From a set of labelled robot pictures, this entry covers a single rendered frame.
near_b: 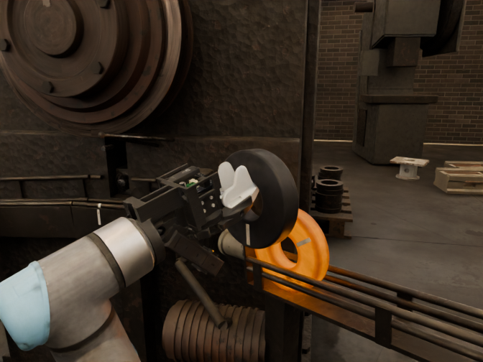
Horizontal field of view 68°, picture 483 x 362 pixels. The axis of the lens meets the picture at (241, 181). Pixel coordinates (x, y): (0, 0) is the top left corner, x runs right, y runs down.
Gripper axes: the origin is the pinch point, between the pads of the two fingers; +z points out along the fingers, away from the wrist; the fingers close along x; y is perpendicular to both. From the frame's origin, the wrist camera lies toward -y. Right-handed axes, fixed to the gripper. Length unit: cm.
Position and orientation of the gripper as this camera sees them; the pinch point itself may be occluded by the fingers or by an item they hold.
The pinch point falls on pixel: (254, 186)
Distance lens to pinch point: 56.1
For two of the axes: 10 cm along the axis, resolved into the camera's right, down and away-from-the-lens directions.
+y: -1.8, -8.9, -4.3
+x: -6.9, -2.0, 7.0
